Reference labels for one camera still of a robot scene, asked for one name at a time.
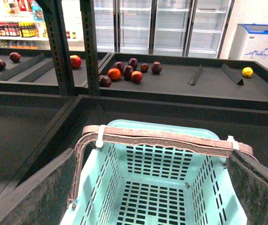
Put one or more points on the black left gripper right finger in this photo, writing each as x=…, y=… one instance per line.
x=250, y=181

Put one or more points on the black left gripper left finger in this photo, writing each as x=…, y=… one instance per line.
x=41, y=199

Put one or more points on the brown basket handle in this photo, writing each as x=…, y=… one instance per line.
x=167, y=139

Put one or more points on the light blue plastic basket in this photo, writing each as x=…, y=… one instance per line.
x=153, y=185

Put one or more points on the black divider right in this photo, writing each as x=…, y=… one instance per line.
x=232, y=75

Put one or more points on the black divider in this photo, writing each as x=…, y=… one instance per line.
x=194, y=79
x=232, y=75

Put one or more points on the yellow lemon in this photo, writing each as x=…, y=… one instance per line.
x=247, y=72

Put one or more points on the black divider left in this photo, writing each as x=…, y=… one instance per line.
x=194, y=79

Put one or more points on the dark plum front left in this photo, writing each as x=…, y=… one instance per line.
x=105, y=81

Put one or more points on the orange fruit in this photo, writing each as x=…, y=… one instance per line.
x=114, y=74

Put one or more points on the dark fruit upper left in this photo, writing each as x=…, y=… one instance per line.
x=15, y=57

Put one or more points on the white chest freezer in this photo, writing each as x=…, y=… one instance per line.
x=250, y=43

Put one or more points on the dark plum centre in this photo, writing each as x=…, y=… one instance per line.
x=127, y=73

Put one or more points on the dark plum behind orange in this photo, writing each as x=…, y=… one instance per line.
x=119, y=65

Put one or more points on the dark plum far right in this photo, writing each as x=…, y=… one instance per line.
x=156, y=68

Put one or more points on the dark plum top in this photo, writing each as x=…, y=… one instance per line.
x=133, y=62

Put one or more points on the small dark plum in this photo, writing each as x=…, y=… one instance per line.
x=144, y=67

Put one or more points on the glass door refrigerator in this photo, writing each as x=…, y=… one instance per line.
x=189, y=28

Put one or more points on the shelf with bottles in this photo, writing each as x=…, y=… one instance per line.
x=23, y=25

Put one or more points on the white cable tie right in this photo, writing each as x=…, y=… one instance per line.
x=235, y=144

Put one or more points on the white cable tie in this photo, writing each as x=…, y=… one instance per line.
x=235, y=144
x=100, y=134

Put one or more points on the red yellow apple by post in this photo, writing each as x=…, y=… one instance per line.
x=75, y=61

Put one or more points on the dark metal rack post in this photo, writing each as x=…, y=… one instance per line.
x=53, y=16

